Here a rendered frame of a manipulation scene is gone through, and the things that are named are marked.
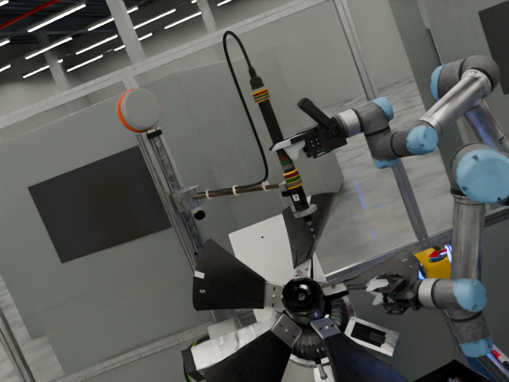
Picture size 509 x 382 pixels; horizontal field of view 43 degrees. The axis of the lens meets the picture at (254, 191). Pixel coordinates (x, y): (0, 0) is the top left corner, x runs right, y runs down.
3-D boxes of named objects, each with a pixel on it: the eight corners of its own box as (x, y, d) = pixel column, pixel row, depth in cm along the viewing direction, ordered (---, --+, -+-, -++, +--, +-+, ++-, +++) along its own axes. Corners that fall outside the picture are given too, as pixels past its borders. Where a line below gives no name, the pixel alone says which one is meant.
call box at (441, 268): (421, 281, 226) (411, 254, 224) (448, 271, 225) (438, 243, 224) (435, 295, 210) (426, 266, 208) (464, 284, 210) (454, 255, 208)
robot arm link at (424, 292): (442, 272, 160) (454, 299, 162) (427, 272, 163) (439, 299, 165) (426, 289, 156) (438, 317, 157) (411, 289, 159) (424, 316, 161)
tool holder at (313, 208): (285, 218, 185) (273, 187, 183) (302, 208, 189) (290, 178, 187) (304, 217, 177) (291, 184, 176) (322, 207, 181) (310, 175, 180)
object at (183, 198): (177, 214, 235) (169, 192, 234) (193, 206, 239) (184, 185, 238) (191, 212, 227) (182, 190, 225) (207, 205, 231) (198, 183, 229)
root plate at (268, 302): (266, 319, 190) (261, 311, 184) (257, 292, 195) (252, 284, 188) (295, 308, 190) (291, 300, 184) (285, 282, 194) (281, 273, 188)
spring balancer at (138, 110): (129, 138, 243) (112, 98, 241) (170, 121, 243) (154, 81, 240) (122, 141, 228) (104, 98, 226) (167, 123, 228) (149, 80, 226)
